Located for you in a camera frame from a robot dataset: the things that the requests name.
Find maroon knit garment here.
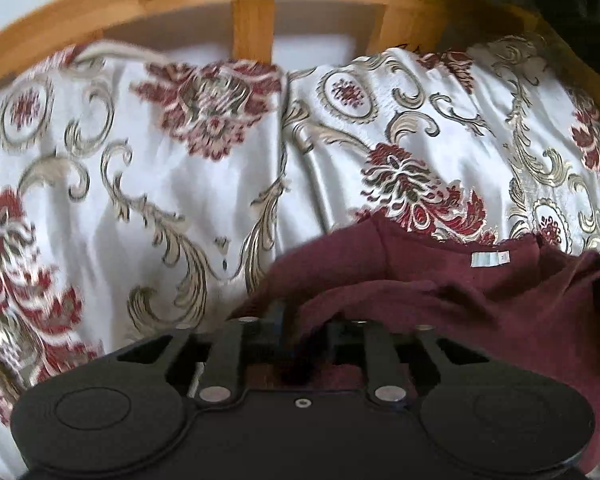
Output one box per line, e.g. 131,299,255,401
236,214,600,470

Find white floral satin bedspread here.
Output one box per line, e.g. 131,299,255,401
0,37,600,479

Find pine wooden bed frame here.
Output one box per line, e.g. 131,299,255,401
0,0,600,106

